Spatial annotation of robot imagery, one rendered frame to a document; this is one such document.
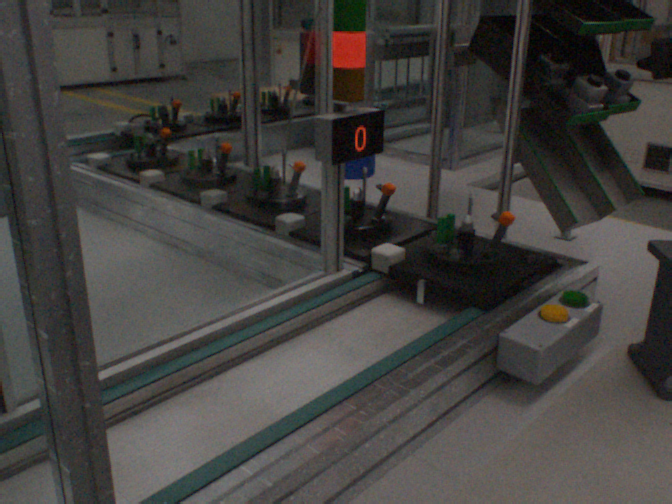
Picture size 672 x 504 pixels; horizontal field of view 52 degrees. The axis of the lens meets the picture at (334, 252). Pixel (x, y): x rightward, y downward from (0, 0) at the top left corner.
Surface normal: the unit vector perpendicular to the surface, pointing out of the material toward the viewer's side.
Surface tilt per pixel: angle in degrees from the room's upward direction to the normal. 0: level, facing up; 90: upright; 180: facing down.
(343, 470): 90
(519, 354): 90
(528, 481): 0
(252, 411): 0
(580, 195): 45
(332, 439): 0
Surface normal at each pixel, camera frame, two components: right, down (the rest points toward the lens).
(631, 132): -0.73, 0.25
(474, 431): 0.01, -0.93
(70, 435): 0.74, 0.26
